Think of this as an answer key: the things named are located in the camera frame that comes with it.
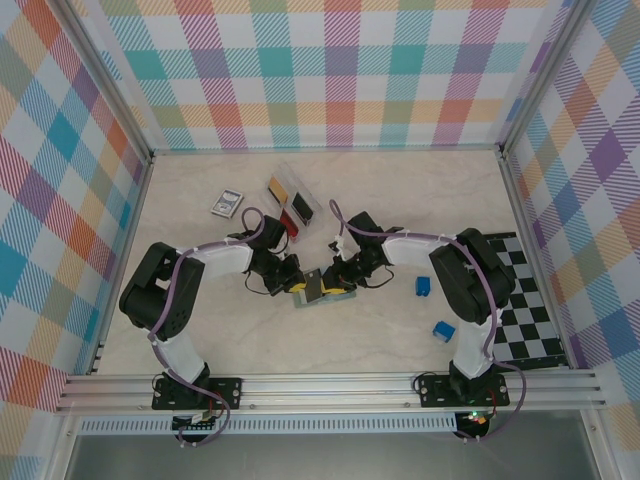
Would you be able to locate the pale green card holder wallet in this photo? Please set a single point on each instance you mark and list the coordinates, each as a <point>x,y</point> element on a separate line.
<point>342,298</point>

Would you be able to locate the silver grey VIP card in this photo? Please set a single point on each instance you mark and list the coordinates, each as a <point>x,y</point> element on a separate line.
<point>312,285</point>

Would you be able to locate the red card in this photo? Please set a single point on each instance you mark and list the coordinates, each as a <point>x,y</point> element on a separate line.
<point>292,225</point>

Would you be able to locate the black card white print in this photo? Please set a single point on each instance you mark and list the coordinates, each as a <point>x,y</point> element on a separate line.
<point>301,206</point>

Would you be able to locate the orange gold striped card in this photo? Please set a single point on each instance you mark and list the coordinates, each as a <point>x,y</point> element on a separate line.
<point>278,190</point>

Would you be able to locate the clear acrylic card stand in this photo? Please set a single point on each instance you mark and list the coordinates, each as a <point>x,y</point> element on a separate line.
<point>292,175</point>

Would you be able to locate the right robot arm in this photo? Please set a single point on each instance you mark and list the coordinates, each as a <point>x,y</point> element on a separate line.
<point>470,280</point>

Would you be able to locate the blue white playing card box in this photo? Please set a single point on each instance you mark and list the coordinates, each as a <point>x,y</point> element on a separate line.
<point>227,202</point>

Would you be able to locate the small blue box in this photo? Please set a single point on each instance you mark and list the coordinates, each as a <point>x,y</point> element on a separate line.
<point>444,331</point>
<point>423,286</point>

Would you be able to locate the grey metal panel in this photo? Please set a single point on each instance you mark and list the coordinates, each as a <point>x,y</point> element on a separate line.
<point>325,460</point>

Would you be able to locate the small black circuit board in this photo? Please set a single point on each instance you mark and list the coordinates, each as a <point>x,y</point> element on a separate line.
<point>195,426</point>

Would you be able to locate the black grey checkerboard mat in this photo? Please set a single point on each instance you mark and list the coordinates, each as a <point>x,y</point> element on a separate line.
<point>535,325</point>

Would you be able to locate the circuit board with lights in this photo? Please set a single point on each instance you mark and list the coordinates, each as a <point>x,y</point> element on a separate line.
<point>475,419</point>

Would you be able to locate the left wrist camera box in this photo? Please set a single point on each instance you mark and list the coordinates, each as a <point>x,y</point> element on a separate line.
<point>272,231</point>

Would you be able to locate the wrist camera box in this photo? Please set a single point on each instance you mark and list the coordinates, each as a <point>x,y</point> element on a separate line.
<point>272,231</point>
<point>366,224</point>

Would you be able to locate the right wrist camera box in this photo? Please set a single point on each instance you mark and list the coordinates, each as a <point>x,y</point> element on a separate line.
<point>366,224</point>

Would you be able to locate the aluminium mounting rail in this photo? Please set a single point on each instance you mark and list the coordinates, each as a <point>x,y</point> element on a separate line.
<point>325,387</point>

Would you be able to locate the aluminium frame bar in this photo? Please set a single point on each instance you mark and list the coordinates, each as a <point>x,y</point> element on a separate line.
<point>520,200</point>
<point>121,265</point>
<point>325,151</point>

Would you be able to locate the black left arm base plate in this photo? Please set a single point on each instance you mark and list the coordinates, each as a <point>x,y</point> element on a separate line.
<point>225,392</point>

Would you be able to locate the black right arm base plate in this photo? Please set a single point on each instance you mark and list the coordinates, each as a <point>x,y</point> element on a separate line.
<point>435,390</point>

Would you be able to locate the aluminium frame post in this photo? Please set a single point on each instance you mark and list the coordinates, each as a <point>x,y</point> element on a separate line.
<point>539,75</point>
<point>108,85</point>

